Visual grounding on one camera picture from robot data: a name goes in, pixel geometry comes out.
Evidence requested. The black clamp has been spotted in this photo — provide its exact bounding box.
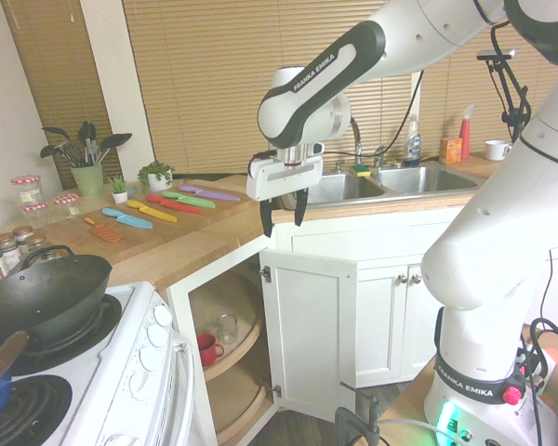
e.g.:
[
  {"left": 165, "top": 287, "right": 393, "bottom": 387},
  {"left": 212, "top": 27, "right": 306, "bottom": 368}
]
[{"left": 334, "top": 380, "right": 381, "bottom": 446}]

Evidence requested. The red mug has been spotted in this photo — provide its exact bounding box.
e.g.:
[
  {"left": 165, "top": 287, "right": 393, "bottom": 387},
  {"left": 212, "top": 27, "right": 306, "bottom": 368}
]
[{"left": 195, "top": 333, "right": 226, "bottom": 368}]

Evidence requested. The white electric stove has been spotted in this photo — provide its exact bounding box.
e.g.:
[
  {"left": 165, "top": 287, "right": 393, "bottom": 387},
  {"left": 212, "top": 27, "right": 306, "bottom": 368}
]
[{"left": 0, "top": 281, "right": 199, "bottom": 446}]

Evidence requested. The red knife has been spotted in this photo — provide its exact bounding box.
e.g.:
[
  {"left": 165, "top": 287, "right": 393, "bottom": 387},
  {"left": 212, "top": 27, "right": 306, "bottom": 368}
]
[{"left": 145, "top": 194, "right": 202, "bottom": 216}]

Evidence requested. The blue knife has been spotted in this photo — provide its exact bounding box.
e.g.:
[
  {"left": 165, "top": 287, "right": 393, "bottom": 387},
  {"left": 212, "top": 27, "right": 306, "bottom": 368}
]
[{"left": 101, "top": 207, "right": 154, "bottom": 230}]

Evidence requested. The orange baking soda box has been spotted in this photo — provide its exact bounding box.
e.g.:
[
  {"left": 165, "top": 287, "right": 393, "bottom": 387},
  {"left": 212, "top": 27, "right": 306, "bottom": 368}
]
[{"left": 438, "top": 137, "right": 464, "bottom": 165}]

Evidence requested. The wooden cutting board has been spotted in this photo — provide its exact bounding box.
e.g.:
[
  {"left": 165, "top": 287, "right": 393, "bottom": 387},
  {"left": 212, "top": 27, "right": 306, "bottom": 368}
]
[{"left": 43, "top": 183, "right": 255, "bottom": 264}]

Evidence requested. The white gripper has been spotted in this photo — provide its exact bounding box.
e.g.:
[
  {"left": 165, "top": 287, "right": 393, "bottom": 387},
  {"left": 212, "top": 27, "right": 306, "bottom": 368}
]
[{"left": 246, "top": 143, "right": 326, "bottom": 239}]

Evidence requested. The black camera stand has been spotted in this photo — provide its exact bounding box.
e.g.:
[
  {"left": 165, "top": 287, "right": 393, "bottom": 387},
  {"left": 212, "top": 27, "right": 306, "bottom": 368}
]
[{"left": 476, "top": 47, "right": 532, "bottom": 145}]

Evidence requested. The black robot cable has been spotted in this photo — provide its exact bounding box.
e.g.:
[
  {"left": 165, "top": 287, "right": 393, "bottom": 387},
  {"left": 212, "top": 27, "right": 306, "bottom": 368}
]
[{"left": 322, "top": 70, "right": 425, "bottom": 157}]

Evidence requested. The red spray bottle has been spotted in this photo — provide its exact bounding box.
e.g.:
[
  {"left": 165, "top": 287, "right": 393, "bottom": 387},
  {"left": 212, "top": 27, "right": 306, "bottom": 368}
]
[{"left": 458, "top": 103, "right": 476, "bottom": 161}]

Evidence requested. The yellow knife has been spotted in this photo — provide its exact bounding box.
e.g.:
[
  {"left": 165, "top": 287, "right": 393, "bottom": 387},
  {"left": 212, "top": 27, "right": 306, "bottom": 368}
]
[{"left": 126, "top": 200, "right": 178, "bottom": 223}]

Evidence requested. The white cabinet door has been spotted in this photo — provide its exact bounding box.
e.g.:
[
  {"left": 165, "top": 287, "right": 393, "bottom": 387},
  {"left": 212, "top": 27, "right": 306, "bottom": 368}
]
[{"left": 259, "top": 247, "right": 359, "bottom": 424}]

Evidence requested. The glass jar with checkered lid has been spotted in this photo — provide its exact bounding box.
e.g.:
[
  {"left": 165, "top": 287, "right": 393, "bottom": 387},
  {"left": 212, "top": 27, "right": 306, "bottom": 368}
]
[
  {"left": 20, "top": 203, "right": 50, "bottom": 230},
  {"left": 11, "top": 174, "right": 45, "bottom": 208},
  {"left": 53, "top": 194, "right": 81, "bottom": 219}
]

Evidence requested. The stainless steel double sink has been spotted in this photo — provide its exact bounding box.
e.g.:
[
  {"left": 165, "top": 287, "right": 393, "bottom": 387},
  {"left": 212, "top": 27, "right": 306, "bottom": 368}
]
[{"left": 280, "top": 161, "right": 487, "bottom": 211}]

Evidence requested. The narrow bamboo window blind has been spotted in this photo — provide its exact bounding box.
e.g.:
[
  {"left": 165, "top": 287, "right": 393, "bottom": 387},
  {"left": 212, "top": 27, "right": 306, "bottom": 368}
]
[{"left": 0, "top": 0, "right": 124, "bottom": 191}]

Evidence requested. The clear dish soap bottle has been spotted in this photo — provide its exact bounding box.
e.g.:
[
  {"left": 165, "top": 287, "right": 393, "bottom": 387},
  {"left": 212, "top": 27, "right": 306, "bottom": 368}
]
[{"left": 402, "top": 113, "right": 423, "bottom": 168}]

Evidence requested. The small plant in white pot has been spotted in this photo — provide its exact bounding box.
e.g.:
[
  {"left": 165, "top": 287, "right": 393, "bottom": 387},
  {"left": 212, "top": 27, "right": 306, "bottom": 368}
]
[{"left": 107, "top": 174, "right": 130, "bottom": 205}]

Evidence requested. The white sink cabinet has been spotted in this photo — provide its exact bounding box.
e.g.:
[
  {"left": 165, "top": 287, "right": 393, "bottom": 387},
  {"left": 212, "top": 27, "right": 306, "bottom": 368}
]
[{"left": 268, "top": 203, "right": 558, "bottom": 389}]

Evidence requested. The green knife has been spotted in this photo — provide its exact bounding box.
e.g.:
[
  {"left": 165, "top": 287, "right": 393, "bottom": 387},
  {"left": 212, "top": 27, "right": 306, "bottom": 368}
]
[{"left": 161, "top": 190, "right": 217, "bottom": 210}]

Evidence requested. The purple knife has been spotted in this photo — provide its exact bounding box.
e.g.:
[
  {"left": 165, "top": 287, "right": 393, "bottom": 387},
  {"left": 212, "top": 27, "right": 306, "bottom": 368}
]
[{"left": 179, "top": 184, "right": 241, "bottom": 203}]

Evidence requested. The green utensil holder cup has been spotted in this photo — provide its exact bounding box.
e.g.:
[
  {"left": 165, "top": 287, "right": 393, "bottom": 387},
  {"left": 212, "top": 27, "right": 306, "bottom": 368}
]
[{"left": 70, "top": 164, "right": 105, "bottom": 199}]

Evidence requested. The black wok with wooden handle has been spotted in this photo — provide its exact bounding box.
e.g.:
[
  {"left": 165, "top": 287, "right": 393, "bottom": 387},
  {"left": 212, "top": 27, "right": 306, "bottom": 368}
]
[{"left": 0, "top": 245, "right": 113, "bottom": 395}]

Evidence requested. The black kitchen utensils bunch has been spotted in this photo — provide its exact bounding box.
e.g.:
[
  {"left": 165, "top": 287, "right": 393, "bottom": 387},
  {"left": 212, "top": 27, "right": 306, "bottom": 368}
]
[{"left": 39, "top": 121, "right": 134, "bottom": 169}]

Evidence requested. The clear glass jar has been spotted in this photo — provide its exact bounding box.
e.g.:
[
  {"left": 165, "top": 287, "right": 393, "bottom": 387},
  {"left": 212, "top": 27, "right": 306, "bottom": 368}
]
[{"left": 215, "top": 313, "right": 240, "bottom": 346}]

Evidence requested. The white coffee mug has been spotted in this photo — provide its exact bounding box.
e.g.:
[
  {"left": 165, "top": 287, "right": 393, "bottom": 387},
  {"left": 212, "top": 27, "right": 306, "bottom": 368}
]
[{"left": 485, "top": 139, "right": 513, "bottom": 162}]

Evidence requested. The wooden lazy susan shelf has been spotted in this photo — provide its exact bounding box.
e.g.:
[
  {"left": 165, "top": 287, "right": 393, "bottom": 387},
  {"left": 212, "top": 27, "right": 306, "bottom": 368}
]
[{"left": 188, "top": 269, "right": 273, "bottom": 446}]

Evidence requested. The chrome kitchen faucet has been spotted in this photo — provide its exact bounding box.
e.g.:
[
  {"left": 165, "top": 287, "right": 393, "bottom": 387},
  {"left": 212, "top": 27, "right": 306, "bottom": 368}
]
[{"left": 332, "top": 117, "right": 390, "bottom": 175}]

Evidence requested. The trailing plant in white pot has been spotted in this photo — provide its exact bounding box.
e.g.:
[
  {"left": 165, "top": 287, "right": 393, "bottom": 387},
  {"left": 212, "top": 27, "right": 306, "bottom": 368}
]
[{"left": 137, "top": 160, "right": 177, "bottom": 195}]

